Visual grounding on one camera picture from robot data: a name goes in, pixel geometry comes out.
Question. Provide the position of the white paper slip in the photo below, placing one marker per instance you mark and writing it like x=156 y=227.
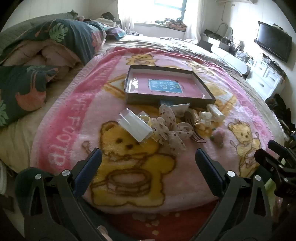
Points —
x=180 y=108

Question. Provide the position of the pink bear print blanket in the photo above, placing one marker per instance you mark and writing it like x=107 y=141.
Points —
x=76 y=97

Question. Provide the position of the white rounded bed frame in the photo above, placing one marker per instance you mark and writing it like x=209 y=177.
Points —
x=229 y=58

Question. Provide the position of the brown hair claw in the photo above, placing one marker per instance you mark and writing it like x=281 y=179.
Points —
x=187 y=118

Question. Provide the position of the pink pom-pom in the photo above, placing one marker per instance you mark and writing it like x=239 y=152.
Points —
x=218 y=134

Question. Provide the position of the white bear hair clip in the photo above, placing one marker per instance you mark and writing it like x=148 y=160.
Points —
x=205 y=117

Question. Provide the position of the pile of clothes by headboard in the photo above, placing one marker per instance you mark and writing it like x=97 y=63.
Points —
x=103 y=19

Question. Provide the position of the shallow cardboard box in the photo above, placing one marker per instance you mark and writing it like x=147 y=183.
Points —
x=161 y=78

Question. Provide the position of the white hair claw clip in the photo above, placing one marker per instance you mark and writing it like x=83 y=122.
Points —
x=216 y=113

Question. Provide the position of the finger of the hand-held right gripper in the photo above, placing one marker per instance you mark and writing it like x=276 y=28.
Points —
x=266 y=158
x=277 y=146

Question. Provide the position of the red patterned cloth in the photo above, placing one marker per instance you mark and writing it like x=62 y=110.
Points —
x=161 y=227

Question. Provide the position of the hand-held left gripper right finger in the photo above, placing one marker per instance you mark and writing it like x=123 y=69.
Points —
x=208 y=169

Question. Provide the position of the blue packet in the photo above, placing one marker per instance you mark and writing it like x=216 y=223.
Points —
x=166 y=102

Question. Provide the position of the purple pillow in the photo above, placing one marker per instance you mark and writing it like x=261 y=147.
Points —
x=115 y=31

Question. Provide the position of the window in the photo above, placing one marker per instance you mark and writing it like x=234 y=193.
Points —
x=170 y=7

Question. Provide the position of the bed with beige sheet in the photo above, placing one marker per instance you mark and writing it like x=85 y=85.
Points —
x=148 y=42

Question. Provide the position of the white drawer cabinet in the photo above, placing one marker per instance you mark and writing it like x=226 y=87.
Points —
x=263 y=76

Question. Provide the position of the dark floral quilt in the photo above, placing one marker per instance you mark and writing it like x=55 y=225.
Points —
x=69 y=32

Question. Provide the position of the dark clothing heap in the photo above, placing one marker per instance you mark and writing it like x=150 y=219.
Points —
x=277 y=105

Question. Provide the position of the pile of clothes on windowsill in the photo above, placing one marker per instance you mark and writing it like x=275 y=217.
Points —
x=171 y=23

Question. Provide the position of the black flat television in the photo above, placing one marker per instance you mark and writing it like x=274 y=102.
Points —
x=272 y=40

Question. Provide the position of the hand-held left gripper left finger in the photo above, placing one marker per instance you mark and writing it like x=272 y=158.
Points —
x=89 y=166

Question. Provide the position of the dotted fabric bow clip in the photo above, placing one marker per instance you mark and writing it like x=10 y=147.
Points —
x=173 y=136
x=166 y=113

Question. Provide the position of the large clear plastic bag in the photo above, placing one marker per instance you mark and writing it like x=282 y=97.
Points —
x=134 y=125

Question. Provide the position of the black and white desk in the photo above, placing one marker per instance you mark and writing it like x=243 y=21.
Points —
x=222 y=42

